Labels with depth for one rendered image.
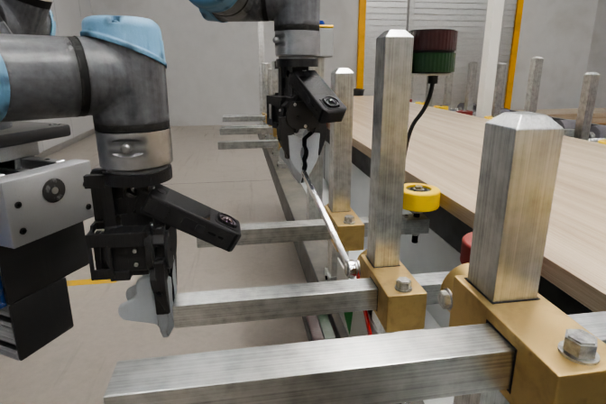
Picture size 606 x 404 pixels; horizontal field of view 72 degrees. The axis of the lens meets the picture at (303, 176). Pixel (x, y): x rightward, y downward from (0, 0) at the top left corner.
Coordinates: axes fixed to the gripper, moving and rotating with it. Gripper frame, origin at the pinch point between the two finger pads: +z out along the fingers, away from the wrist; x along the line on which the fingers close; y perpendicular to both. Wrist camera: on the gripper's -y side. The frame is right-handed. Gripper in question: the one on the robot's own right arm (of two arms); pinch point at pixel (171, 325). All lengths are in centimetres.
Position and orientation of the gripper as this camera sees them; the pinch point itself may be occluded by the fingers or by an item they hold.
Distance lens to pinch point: 56.7
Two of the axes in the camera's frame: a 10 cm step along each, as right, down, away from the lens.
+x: 1.6, 2.6, -9.5
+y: -9.9, 0.4, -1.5
